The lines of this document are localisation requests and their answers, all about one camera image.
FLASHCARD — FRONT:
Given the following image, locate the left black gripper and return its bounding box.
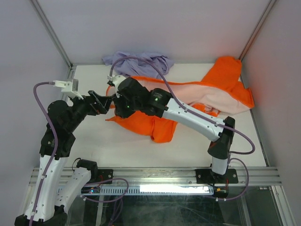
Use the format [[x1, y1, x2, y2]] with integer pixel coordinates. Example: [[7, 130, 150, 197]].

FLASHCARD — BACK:
[[66, 89, 112, 132]]

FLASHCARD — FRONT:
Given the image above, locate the orange jacket with pink lining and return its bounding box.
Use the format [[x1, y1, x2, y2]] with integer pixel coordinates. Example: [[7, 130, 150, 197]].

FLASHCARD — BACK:
[[108, 56, 254, 143]]

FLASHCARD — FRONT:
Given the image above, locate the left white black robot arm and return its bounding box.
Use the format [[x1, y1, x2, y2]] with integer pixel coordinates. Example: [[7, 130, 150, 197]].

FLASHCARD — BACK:
[[15, 90, 113, 226]]

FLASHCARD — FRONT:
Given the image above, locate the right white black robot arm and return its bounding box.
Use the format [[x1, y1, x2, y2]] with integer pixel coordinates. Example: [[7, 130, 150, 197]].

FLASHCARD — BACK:
[[109, 75, 235, 182]]

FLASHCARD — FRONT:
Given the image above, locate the crumpled lavender garment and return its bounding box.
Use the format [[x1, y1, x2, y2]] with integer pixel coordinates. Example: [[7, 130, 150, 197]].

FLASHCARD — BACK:
[[102, 51, 174, 79]]

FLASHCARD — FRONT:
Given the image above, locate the small electronics board with leds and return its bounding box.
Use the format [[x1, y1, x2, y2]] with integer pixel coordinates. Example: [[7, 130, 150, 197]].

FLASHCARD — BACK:
[[81, 187, 101, 194]]

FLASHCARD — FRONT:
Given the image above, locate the black connector with yellow plug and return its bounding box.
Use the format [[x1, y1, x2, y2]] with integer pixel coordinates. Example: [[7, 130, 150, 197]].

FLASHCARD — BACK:
[[212, 187, 229, 198]]

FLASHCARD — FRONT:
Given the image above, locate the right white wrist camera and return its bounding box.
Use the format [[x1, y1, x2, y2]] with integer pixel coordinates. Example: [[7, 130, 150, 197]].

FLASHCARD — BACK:
[[107, 75, 126, 89]]

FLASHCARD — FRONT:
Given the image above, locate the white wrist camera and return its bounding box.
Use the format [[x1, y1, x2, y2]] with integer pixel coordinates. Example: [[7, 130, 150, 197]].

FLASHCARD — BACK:
[[54, 79, 84, 99], [107, 75, 126, 89]]

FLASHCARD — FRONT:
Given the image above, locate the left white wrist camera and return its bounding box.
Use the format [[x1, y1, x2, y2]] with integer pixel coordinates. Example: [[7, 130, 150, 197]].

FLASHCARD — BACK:
[[54, 79, 84, 99]]

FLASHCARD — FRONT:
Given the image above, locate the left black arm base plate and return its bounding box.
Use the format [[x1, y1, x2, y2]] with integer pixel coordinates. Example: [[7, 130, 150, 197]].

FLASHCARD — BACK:
[[95, 169, 113, 185]]

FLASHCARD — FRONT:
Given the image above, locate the aluminium mounting rail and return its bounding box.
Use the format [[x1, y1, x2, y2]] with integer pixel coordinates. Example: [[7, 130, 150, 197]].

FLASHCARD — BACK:
[[30, 166, 282, 187]]

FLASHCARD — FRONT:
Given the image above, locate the purple cable under rail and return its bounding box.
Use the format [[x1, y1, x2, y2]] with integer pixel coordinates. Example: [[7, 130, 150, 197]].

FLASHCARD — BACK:
[[79, 178, 129, 226]]

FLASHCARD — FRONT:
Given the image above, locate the white slotted cable duct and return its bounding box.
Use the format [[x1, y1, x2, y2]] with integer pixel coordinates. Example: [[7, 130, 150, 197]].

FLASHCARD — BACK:
[[84, 185, 214, 196]]

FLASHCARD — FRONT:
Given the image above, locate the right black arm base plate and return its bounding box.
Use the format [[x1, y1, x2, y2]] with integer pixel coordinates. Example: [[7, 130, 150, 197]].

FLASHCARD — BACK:
[[195, 169, 238, 185]]

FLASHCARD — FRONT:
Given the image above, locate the left aluminium frame post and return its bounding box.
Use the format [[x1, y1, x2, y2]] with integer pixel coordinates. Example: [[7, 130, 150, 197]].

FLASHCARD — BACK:
[[29, 0, 73, 69]]

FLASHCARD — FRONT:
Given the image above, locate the aluminium frame post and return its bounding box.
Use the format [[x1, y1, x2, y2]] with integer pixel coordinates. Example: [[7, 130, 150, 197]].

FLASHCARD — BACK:
[[29, 0, 73, 69], [238, 0, 278, 62]]

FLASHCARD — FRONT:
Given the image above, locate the right aluminium frame post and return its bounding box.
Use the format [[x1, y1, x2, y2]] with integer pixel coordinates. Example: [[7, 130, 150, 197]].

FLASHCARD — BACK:
[[238, 0, 278, 62]]

